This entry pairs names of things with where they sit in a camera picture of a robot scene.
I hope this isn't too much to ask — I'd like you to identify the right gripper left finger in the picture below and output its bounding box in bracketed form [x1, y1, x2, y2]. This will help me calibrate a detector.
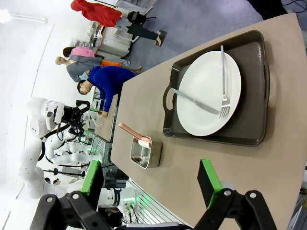
[30, 160, 113, 230]

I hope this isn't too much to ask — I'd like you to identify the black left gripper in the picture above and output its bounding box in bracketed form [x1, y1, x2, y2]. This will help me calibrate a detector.
[62, 100, 99, 135]

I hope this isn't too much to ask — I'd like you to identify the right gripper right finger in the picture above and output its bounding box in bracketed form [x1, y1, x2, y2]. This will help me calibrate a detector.
[193, 158, 276, 230]

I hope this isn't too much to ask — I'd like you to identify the pink handled lint roller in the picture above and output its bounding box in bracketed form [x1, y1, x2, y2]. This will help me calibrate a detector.
[118, 123, 152, 149]

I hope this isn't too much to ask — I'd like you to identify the silver table knife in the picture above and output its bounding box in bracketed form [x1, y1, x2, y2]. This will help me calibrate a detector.
[169, 88, 221, 115]

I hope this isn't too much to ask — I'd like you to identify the white dinner plate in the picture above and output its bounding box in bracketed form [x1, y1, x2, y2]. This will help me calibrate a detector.
[176, 50, 242, 137]

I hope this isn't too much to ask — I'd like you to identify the dark brown serving tray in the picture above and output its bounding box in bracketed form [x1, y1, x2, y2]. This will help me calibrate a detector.
[163, 30, 271, 147]

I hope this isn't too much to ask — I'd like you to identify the silver fork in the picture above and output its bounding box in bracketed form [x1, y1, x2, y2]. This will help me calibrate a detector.
[219, 45, 231, 119]

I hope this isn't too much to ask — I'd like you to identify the brown background table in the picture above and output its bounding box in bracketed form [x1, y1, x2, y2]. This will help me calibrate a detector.
[94, 94, 120, 142]

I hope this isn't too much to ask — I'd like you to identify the person in blue sweater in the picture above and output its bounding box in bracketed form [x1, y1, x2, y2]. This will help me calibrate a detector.
[77, 66, 135, 118]

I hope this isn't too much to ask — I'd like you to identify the mannequin in grey jacket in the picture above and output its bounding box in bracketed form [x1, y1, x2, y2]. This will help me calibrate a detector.
[55, 54, 104, 83]

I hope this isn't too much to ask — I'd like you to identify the rectangular steel container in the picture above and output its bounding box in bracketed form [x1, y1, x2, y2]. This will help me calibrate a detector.
[130, 138, 163, 170]

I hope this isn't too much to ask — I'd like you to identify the person in pink top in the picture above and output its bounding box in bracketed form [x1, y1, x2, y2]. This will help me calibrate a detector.
[62, 46, 96, 58]

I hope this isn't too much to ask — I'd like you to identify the white desk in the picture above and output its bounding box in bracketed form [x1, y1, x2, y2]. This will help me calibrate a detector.
[97, 23, 135, 58]

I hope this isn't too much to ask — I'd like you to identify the mannequin in red top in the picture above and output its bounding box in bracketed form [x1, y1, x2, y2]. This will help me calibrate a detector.
[71, 0, 164, 46]

